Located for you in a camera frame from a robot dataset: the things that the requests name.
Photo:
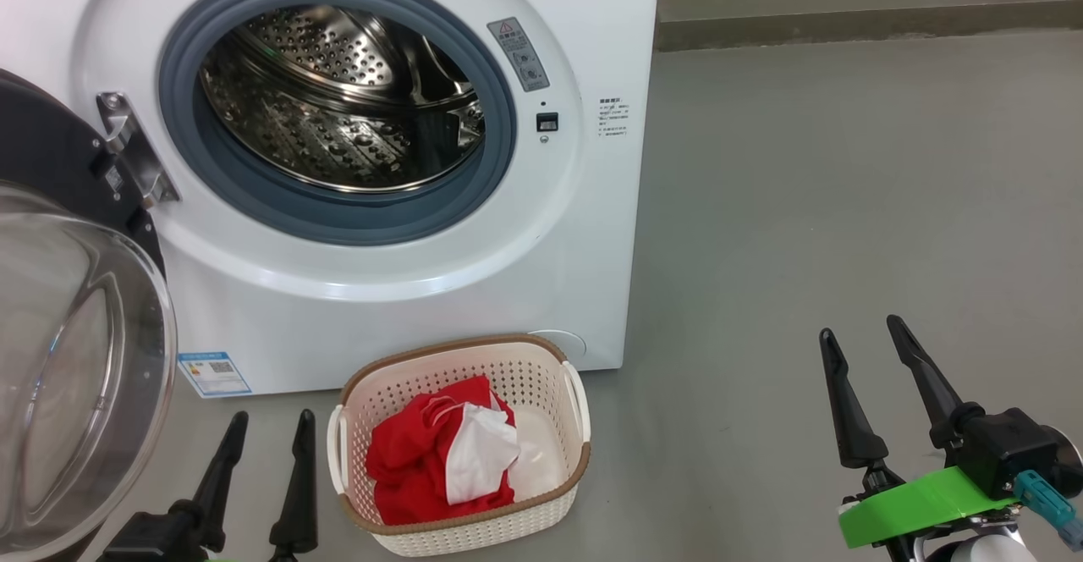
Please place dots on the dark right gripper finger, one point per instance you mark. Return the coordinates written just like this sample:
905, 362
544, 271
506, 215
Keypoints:
931, 384
850, 418

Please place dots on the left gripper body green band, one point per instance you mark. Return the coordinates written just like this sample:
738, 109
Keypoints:
152, 545

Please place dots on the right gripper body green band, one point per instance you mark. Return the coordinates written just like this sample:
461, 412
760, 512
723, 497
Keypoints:
914, 507

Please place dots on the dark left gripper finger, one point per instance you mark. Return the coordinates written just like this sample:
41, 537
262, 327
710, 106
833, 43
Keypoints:
222, 477
298, 494

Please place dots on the red and white garment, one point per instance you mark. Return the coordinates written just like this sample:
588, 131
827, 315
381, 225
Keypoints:
415, 460

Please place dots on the black round glass washer door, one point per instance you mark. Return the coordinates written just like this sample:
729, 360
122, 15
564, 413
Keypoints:
85, 376

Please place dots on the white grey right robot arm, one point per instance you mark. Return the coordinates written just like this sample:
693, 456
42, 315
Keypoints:
981, 549

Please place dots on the cream perforated basket brown rim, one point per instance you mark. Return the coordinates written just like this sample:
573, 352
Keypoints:
474, 537

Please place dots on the white front-load washing machine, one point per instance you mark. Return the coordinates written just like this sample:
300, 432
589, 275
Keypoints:
381, 316

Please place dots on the grey rubber door gasket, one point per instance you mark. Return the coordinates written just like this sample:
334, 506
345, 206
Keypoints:
254, 215

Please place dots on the silver metal door hinge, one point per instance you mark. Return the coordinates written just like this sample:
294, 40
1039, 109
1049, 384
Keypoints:
135, 147

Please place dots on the perforated steel washer drum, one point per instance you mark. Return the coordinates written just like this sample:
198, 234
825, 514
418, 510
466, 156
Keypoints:
338, 139

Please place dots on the black door latch socket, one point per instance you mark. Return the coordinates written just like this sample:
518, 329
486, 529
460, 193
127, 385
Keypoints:
547, 122

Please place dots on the blue energy label sticker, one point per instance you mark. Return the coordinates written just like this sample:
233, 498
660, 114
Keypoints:
215, 374

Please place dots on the round white filter cap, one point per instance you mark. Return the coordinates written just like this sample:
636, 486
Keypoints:
567, 342

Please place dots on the grey baseboard strip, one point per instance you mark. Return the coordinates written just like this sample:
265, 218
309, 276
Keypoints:
888, 24

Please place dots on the small black text sticker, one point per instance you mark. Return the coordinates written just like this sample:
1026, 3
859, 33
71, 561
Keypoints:
613, 118

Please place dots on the grey warning sticker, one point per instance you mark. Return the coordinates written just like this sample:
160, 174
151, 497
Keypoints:
519, 54

